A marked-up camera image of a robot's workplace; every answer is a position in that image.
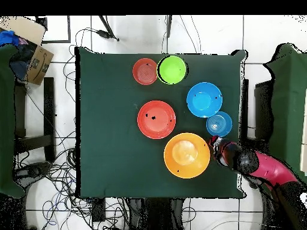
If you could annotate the small blue plastic bowl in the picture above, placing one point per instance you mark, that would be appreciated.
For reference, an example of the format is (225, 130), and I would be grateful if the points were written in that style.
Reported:
(219, 124)

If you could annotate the large orange plastic bowl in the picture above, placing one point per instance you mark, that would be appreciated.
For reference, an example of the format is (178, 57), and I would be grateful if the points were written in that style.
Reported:
(187, 155)

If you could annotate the large blue plastic bowl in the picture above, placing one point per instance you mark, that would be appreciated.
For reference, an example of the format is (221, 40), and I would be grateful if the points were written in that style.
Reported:
(204, 99)

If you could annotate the green plastic bowl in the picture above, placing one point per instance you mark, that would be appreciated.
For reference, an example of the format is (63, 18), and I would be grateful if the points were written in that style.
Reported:
(172, 70)

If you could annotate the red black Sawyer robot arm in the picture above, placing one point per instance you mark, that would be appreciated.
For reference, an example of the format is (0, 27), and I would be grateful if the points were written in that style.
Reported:
(271, 169)

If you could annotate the wide orange-red shallow bowl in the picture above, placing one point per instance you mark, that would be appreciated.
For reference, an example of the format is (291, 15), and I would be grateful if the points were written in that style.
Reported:
(156, 122)

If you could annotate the green cloth covered table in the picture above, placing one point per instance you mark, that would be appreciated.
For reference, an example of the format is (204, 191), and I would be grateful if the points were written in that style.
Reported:
(6, 119)
(290, 107)

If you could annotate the small orange-red ringed bowl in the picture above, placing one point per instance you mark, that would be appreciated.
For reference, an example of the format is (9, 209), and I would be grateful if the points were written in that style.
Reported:
(145, 71)

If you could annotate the dark green table cloth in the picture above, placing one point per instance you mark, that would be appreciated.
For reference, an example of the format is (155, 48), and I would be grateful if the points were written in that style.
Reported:
(108, 143)

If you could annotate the black tripod leg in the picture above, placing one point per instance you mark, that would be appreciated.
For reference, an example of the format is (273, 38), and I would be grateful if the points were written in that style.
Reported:
(108, 26)
(169, 24)

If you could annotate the small black power box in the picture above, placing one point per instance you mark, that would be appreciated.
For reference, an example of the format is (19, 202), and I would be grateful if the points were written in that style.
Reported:
(98, 209)

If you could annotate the black rounded floor base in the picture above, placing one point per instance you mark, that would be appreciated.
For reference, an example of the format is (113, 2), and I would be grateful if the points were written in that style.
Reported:
(33, 171)

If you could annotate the brown cardboard box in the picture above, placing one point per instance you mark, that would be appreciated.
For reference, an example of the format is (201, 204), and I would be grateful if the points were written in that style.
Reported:
(39, 64)

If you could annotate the blue cloth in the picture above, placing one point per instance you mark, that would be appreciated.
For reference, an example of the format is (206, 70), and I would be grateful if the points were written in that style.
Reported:
(8, 37)

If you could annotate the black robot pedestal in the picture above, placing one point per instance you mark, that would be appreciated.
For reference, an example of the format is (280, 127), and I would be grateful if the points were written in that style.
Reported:
(153, 213)

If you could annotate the black chair frame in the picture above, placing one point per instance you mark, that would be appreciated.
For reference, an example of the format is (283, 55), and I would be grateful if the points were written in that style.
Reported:
(49, 107)

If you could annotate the black metal frame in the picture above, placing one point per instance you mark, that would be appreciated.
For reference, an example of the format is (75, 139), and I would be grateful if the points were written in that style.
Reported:
(69, 28)

